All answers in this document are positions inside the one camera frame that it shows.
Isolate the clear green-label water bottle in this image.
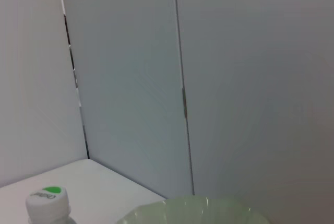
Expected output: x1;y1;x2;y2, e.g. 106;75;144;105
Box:
25;185;76;224

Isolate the green translucent fruit bowl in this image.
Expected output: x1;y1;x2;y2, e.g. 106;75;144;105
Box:
113;194;271;224

